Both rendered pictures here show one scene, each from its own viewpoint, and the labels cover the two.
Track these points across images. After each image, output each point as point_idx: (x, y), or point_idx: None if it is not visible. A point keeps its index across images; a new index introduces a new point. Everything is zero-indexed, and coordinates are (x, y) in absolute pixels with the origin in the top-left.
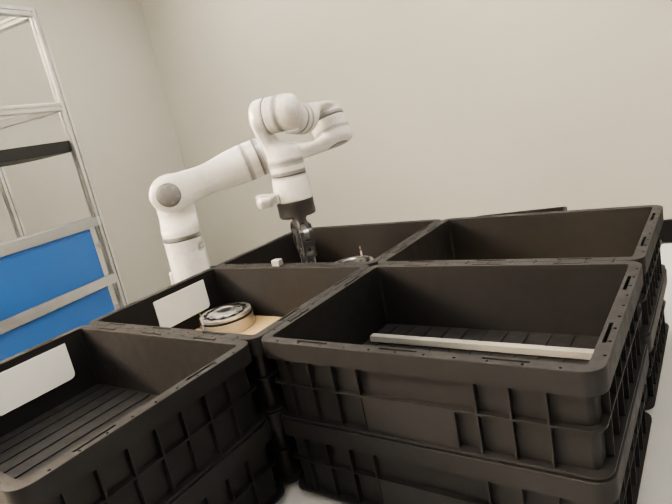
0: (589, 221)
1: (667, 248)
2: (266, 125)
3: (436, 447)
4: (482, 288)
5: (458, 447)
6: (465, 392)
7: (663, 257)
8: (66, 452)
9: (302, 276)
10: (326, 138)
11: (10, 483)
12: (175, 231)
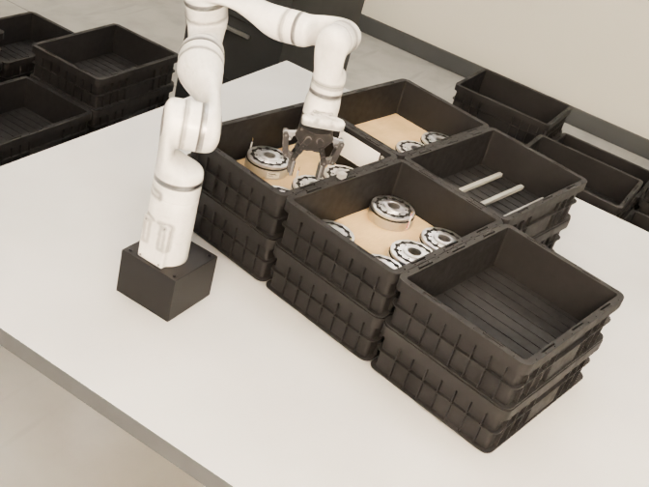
0: (381, 92)
1: (258, 80)
2: (348, 53)
3: (540, 234)
4: (447, 157)
5: (545, 229)
6: (554, 205)
7: (273, 90)
8: (497, 334)
9: (364, 181)
10: (225, 27)
11: (619, 297)
12: (202, 172)
